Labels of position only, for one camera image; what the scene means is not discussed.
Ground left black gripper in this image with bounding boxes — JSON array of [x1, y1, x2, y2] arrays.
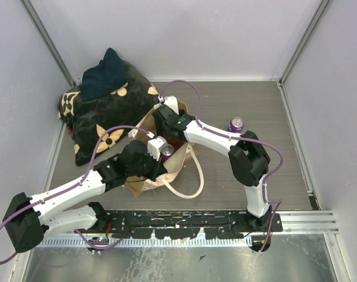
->
[[127, 149, 168, 182]]

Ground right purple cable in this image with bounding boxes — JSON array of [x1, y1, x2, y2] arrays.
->
[[157, 79, 284, 253]]

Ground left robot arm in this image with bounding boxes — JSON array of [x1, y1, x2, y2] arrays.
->
[[3, 136, 167, 253]]

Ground purple cable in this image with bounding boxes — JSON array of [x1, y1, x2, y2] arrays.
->
[[0, 125, 156, 267], [157, 79, 284, 253]]

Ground purple soda can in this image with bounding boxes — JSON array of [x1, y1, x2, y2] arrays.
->
[[160, 144, 175, 160], [227, 117, 244, 133]]

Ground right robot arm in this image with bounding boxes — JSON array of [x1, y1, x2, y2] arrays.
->
[[152, 105, 272, 231]]

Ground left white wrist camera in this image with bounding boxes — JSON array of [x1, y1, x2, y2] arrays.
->
[[147, 136, 167, 160]]

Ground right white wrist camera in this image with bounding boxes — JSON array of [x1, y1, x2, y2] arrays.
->
[[153, 96, 179, 114]]

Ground canvas tote bag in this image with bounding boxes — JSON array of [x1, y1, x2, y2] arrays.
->
[[126, 99, 205, 200]]

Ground red cola can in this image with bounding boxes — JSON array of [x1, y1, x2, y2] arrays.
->
[[167, 138, 184, 150]]

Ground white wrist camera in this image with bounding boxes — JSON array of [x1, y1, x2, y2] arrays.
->
[[153, 96, 179, 114], [147, 136, 167, 160]]

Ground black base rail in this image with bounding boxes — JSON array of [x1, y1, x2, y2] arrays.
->
[[80, 210, 283, 240]]

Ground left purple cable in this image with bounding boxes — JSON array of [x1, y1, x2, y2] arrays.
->
[[0, 125, 156, 267]]

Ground navy blue cloth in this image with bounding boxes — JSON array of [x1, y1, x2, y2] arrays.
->
[[79, 48, 129, 102]]

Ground black floral blanket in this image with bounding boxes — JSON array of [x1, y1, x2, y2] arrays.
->
[[57, 61, 159, 166]]

